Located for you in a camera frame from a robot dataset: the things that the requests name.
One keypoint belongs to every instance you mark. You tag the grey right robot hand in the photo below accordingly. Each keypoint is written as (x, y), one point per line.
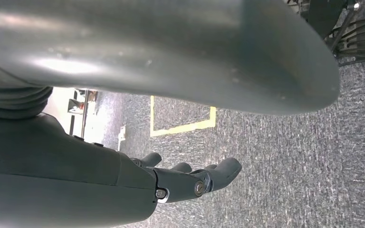
(170, 47)

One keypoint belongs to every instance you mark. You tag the small white floor box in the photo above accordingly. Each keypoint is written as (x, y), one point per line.
(122, 135)

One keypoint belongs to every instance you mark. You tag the thin metal pole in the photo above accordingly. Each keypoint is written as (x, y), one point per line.
(84, 119)

